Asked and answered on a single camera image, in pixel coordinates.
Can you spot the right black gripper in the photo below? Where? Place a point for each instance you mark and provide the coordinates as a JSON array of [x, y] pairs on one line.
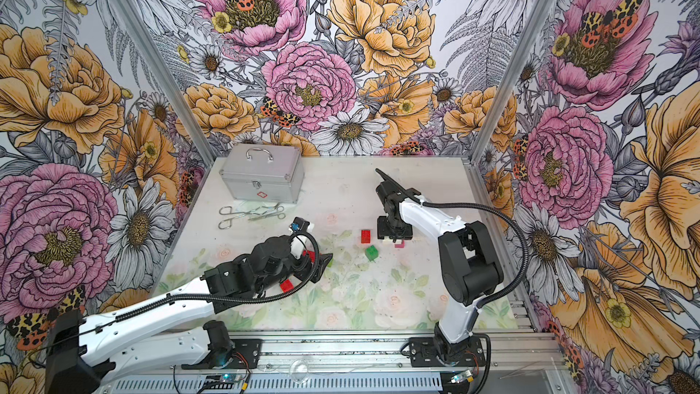
[[382, 230]]

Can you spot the green lego brick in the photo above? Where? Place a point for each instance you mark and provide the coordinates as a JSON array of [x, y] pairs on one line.
[[371, 253]]

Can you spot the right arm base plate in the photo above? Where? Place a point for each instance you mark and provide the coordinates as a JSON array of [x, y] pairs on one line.
[[433, 352]]

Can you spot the aluminium front rail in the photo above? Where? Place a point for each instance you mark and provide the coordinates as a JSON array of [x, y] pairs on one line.
[[517, 361]]

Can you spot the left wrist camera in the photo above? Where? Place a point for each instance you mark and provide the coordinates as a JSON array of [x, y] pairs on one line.
[[299, 230]]

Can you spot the red long lego brick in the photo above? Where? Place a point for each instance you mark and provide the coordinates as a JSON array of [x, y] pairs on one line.
[[310, 255]]

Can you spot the silver scissors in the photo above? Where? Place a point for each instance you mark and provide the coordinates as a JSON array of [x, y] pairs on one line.
[[259, 210]]

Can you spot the red tall lego brick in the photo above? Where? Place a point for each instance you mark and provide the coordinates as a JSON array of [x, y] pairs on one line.
[[366, 237]]

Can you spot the silver metal case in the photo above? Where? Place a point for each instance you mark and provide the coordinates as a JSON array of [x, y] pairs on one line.
[[256, 172]]

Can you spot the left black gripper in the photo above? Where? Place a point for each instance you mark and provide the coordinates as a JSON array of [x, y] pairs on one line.
[[303, 270]]

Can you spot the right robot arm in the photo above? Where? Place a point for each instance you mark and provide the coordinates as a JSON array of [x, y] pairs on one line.
[[469, 265]]

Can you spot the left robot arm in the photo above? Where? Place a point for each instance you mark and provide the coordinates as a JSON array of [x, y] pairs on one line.
[[78, 348]]

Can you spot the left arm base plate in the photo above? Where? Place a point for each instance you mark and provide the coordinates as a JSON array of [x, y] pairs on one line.
[[242, 354]]

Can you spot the red square lego brick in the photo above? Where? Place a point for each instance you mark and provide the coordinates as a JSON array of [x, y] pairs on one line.
[[286, 286]]

